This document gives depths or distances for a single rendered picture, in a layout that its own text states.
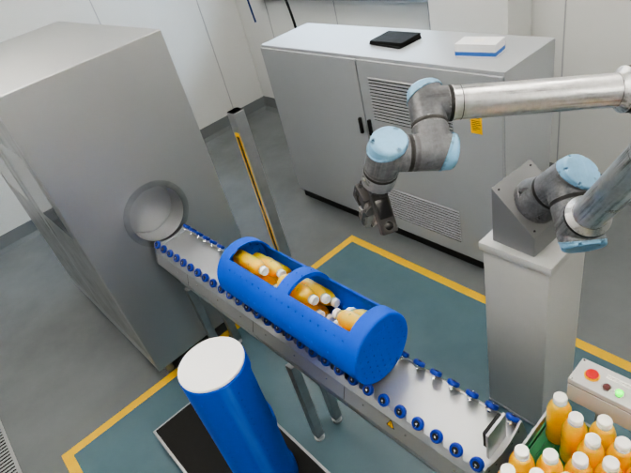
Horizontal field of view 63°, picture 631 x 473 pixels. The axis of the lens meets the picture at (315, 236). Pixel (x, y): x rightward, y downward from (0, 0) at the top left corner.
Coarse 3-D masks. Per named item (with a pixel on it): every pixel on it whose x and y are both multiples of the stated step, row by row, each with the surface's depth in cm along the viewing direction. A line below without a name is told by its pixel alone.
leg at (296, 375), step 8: (288, 368) 248; (296, 368) 249; (296, 376) 251; (296, 384) 254; (304, 384) 258; (296, 392) 262; (304, 392) 260; (304, 400) 262; (304, 408) 267; (312, 408) 269; (312, 416) 271; (312, 424) 274; (320, 424) 278; (312, 432) 282; (320, 432) 281; (320, 440) 283
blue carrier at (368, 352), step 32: (224, 256) 231; (288, 256) 234; (224, 288) 235; (256, 288) 213; (288, 288) 202; (288, 320) 200; (320, 320) 188; (384, 320) 179; (320, 352) 191; (352, 352) 176; (384, 352) 186
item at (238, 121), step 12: (240, 108) 236; (240, 120) 236; (240, 132) 238; (240, 144) 243; (252, 144) 244; (252, 156) 247; (252, 168) 249; (252, 180) 256; (264, 180) 256; (264, 192) 259; (264, 204) 261; (264, 216) 269; (276, 216) 269; (276, 228) 272; (276, 240) 275; (288, 252) 284
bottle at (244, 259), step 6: (240, 252) 234; (246, 252) 234; (234, 258) 235; (240, 258) 232; (246, 258) 230; (252, 258) 229; (258, 258) 230; (240, 264) 232; (246, 264) 229; (252, 264) 227; (258, 264) 226; (264, 264) 228; (252, 270) 227; (258, 270) 225
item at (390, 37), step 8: (392, 32) 347; (400, 32) 344; (408, 32) 340; (416, 32) 336; (376, 40) 341; (384, 40) 337; (392, 40) 333; (400, 40) 330; (408, 40) 330; (400, 48) 328
